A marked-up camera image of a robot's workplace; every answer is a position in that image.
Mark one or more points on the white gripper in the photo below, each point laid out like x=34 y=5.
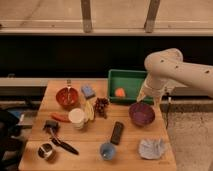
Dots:
x=152 y=87

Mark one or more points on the black brush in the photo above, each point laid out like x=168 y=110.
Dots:
x=52 y=127

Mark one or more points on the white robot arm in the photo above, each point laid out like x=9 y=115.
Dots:
x=168 y=64

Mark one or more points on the green plastic tray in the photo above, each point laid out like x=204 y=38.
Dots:
x=129 y=80

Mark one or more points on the purple bowl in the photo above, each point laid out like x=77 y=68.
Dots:
x=141 y=114

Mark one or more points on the orange sponge piece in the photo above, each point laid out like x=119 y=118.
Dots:
x=119 y=92

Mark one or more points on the black remote control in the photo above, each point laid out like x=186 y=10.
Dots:
x=117 y=133

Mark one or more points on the crumpled grey cloth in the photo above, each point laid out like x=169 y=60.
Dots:
x=151 y=149

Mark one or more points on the yellow banana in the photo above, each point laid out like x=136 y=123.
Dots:
x=89 y=110

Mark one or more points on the blue sponge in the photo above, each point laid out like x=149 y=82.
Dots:
x=87 y=91

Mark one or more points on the blue cup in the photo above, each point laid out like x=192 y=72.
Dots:
x=107 y=151

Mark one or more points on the white paper cup stack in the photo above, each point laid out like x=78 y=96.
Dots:
x=77 y=118

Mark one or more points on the red bowl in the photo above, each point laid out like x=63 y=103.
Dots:
x=61 y=98

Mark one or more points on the metal fork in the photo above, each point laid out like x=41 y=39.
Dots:
x=68 y=90

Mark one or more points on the orange carrot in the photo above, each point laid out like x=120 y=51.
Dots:
x=59 y=117

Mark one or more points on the metal tin can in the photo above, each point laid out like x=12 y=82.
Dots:
x=46 y=152

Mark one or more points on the black chair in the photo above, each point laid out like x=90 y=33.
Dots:
x=9 y=129

